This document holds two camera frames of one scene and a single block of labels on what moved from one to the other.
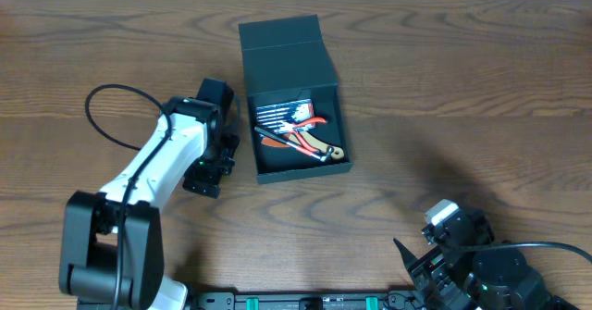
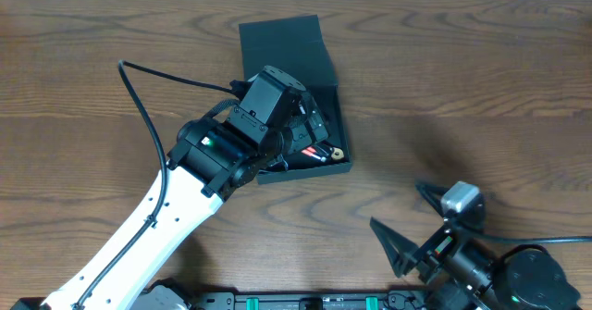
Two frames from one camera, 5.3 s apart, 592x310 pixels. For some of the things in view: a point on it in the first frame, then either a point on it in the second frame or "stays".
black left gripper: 203,183 to 313,128
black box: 287,59 stays
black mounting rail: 230,301 stays
